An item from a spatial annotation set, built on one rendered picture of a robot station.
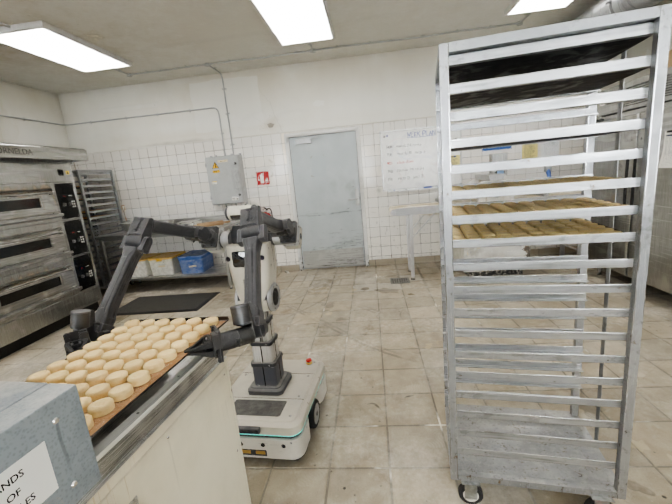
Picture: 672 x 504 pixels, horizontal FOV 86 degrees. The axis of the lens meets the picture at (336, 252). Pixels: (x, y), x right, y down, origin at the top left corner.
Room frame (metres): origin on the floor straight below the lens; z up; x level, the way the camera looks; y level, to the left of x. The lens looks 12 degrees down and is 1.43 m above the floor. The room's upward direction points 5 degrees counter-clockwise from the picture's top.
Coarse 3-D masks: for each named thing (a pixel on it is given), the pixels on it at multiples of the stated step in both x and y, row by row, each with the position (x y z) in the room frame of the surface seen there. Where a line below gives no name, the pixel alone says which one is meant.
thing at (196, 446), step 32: (160, 384) 1.02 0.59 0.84; (224, 384) 1.13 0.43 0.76; (128, 416) 0.87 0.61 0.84; (192, 416) 0.95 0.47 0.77; (224, 416) 1.10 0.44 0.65; (160, 448) 0.81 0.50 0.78; (192, 448) 0.92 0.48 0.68; (224, 448) 1.07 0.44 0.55; (128, 480) 0.70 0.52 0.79; (160, 480) 0.79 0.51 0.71; (192, 480) 0.89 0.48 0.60; (224, 480) 1.04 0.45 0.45
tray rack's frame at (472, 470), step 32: (512, 32) 1.22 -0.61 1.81; (544, 32) 1.20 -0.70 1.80; (576, 32) 1.20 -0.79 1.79; (640, 192) 1.15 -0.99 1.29; (640, 224) 1.13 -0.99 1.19; (608, 256) 1.36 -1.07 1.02; (640, 256) 1.12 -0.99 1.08; (640, 288) 1.12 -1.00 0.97; (576, 320) 1.57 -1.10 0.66; (640, 320) 1.12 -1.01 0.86; (448, 416) 1.63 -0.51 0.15; (576, 416) 1.55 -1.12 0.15; (448, 448) 1.43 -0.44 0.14; (480, 448) 1.40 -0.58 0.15; (512, 448) 1.39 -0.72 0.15; (544, 448) 1.37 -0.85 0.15; (576, 448) 1.35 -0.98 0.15; (480, 480) 1.25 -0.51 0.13; (512, 480) 1.22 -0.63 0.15; (544, 480) 1.21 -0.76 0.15; (576, 480) 1.19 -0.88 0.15; (608, 480) 1.18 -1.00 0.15
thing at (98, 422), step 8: (192, 328) 1.14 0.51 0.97; (200, 336) 1.06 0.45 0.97; (192, 344) 1.01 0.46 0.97; (176, 360) 0.91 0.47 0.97; (168, 368) 0.87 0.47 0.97; (152, 376) 0.84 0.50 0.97; (160, 376) 0.83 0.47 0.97; (144, 384) 0.80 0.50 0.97; (136, 392) 0.77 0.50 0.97; (128, 400) 0.74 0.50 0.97; (120, 408) 0.71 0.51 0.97; (104, 416) 0.69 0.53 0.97; (112, 416) 0.68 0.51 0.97; (96, 424) 0.66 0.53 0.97
